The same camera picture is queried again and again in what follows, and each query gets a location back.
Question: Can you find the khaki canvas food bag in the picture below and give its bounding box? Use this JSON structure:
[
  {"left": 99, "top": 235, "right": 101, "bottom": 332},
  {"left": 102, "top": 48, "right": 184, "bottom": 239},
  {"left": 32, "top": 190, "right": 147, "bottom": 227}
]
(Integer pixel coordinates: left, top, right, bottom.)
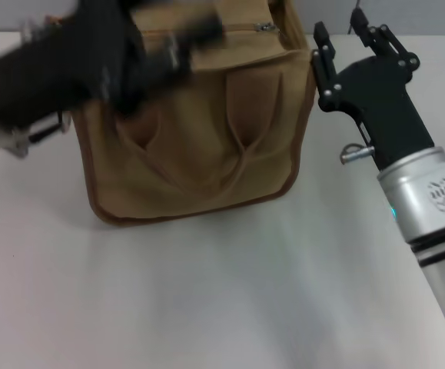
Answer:
[{"left": 69, "top": 0, "right": 317, "bottom": 228}]

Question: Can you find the right arm silver cable connector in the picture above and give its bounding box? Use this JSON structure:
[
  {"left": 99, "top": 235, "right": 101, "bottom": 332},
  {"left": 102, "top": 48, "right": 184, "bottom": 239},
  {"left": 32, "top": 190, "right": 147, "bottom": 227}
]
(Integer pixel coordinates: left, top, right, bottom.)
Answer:
[{"left": 339, "top": 142, "right": 375, "bottom": 165}]

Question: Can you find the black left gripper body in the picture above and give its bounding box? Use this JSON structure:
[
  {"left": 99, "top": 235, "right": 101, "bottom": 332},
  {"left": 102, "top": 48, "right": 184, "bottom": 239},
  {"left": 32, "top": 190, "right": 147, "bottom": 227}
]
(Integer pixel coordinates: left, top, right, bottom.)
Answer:
[{"left": 0, "top": 0, "right": 146, "bottom": 128}]

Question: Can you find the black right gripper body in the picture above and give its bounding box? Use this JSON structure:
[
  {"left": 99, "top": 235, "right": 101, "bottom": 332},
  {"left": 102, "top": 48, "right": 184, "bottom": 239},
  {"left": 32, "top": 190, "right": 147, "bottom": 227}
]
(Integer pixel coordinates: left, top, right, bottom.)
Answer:
[{"left": 317, "top": 55, "right": 437, "bottom": 171}]

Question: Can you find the arm silver cable connector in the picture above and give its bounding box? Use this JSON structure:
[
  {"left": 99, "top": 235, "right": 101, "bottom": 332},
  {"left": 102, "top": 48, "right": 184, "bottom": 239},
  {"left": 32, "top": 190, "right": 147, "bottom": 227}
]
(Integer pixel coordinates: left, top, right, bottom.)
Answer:
[
  {"left": 339, "top": 142, "right": 375, "bottom": 165},
  {"left": 12, "top": 111, "right": 71, "bottom": 158}
]

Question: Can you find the left arm silver cable connector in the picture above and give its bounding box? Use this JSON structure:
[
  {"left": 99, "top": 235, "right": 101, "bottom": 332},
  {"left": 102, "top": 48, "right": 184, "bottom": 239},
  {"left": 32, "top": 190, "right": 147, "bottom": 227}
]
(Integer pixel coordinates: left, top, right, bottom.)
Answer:
[{"left": 12, "top": 111, "right": 71, "bottom": 158}]

